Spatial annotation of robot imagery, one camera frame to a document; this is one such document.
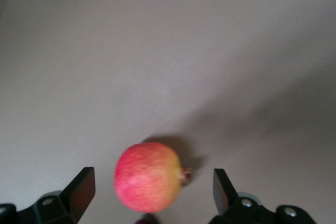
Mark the purple eggplant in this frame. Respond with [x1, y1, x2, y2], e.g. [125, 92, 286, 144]
[134, 212, 159, 224]

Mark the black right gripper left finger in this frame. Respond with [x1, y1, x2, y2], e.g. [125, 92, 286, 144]
[0, 166, 96, 224]

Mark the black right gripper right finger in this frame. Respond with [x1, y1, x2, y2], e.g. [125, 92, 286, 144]
[209, 168, 315, 224]

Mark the red pomegranate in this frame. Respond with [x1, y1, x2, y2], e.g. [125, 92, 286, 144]
[113, 142, 194, 214]

